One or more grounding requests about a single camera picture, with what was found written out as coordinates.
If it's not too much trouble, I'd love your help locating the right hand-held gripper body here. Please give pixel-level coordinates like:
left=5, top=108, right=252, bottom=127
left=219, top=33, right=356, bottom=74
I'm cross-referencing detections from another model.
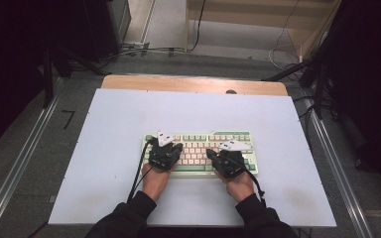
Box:
left=214, top=139, right=253, bottom=179

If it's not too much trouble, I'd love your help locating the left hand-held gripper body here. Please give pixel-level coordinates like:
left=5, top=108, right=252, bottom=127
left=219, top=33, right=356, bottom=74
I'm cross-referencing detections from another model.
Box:
left=148, top=131, right=180, bottom=172

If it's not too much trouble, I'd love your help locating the green and pink keyboard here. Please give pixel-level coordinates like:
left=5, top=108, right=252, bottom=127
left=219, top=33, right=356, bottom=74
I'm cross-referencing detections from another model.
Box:
left=141, top=130, right=259, bottom=179

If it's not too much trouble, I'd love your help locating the person's right hand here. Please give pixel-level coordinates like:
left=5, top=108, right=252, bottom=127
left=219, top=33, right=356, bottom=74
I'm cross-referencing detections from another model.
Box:
left=217, top=170, right=256, bottom=203

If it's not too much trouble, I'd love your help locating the person's left hand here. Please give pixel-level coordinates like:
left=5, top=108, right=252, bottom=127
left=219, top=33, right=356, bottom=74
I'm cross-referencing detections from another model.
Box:
left=141, top=163, right=174, bottom=202

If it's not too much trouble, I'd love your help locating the white board sheet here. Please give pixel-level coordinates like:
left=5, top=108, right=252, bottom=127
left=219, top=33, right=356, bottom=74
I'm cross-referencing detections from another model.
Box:
left=48, top=87, right=337, bottom=228

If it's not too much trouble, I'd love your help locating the wooden table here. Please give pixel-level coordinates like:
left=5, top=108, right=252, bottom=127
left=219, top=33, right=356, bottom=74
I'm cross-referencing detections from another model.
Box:
left=100, top=74, right=290, bottom=97

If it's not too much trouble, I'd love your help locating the black tripod stand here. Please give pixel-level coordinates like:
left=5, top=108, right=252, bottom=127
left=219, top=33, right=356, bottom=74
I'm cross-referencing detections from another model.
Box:
left=261, top=59, right=332, bottom=121

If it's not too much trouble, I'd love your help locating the light wooden shelf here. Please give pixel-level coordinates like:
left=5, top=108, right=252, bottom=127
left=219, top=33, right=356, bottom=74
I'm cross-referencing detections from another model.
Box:
left=185, top=0, right=342, bottom=61

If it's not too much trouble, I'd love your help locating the dark cabinet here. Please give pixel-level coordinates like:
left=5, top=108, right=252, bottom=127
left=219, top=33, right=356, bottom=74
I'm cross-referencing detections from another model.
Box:
left=82, top=0, right=133, bottom=63

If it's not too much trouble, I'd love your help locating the black curtain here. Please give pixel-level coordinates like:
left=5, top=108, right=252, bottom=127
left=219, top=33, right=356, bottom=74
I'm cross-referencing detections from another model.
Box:
left=323, top=0, right=381, bottom=199
left=0, top=0, right=90, bottom=159

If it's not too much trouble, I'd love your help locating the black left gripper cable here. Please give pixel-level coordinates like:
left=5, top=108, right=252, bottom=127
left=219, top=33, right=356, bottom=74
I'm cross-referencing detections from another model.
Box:
left=126, top=138, right=157, bottom=203

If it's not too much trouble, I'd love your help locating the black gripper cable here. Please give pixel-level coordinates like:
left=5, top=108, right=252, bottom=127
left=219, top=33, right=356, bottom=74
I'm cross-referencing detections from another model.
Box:
left=126, top=138, right=157, bottom=203
left=240, top=161, right=268, bottom=208

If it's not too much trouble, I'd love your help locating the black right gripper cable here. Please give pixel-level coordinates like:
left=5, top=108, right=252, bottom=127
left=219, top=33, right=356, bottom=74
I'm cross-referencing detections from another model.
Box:
left=240, top=161, right=268, bottom=208

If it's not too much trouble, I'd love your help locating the bundle of floor cables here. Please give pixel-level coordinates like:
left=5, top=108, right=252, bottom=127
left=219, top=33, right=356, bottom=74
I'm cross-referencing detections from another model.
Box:
left=101, top=42, right=189, bottom=64

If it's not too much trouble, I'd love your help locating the white cable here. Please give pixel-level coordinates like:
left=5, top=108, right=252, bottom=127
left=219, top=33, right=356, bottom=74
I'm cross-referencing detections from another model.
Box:
left=267, top=0, right=304, bottom=72

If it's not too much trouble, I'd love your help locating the black hanging cable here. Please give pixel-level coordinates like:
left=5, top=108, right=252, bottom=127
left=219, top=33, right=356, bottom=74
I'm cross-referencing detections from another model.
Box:
left=190, top=0, right=208, bottom=53

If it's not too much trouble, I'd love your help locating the metal floor rail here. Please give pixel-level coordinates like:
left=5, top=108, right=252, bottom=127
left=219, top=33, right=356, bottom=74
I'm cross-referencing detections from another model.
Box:
left=302, top=98, right=375, bottom=238
left=0, top=95, right=63, bottom=238

